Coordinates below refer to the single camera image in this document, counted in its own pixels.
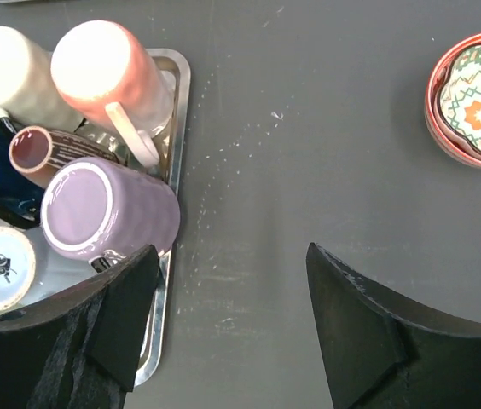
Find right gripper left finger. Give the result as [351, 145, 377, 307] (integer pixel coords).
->
[0, 245, 159, 408]

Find pink patterned bowl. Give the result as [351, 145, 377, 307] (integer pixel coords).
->
[425, 32, 481, 169]

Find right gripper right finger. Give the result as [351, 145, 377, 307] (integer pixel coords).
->
[305, 243, 481, 408]

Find cream white mug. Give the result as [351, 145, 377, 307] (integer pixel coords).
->
[0, 26, 84, 132]

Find black gold mug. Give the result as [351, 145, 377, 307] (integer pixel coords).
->
[9, 125, 126, 188]

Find pink mug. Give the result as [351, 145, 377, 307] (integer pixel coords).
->
[50, 20, 174, 168]

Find mauve purple mug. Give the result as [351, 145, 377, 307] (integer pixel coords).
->
[40, 158, 181, 263]

